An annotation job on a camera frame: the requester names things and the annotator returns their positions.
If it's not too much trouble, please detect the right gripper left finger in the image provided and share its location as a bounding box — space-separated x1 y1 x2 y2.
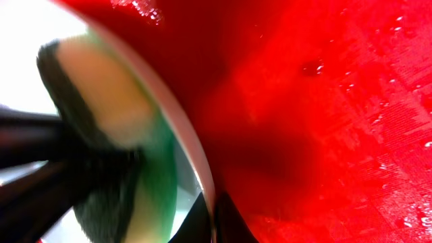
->
169 193 212 243

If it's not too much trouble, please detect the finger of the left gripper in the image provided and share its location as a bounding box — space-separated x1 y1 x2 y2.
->
1 155 142 242
1 107 86 169

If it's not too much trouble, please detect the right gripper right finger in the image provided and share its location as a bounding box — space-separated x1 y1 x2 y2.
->
215 192 258 243

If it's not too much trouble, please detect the green yellow scrub sponge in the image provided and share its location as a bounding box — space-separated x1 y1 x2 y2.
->
36 32 178 242

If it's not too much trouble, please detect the white plate top stained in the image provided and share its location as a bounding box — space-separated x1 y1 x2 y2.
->
0 0 217 243

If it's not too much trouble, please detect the red plastic tray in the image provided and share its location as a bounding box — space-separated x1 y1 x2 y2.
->
61 0 431 242

